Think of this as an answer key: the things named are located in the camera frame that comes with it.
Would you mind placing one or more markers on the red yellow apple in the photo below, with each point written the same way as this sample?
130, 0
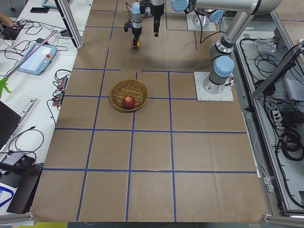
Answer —
135, 44

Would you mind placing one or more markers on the blue teach pendant tablet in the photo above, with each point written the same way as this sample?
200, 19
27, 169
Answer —
39, 61

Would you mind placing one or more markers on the dark red apple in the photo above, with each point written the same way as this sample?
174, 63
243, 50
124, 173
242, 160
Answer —
128, 102

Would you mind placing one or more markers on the black laptop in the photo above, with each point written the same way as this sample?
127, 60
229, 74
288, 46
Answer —
9, 121

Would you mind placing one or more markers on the black smartphone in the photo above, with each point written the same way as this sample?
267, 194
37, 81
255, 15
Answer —
39, 10

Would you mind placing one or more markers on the woven wicker basket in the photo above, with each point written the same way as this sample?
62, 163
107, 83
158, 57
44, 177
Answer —
129, 87

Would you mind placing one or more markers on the aluminium frame post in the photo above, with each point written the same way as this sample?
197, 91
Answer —
68, 19

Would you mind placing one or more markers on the white keyboard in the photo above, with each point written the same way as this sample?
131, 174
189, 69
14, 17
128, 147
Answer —
23, 105

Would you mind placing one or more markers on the green hand pointer stick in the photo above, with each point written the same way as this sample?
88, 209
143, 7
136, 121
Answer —
3, 82

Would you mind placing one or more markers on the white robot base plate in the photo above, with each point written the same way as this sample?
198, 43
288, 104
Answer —
206, 91

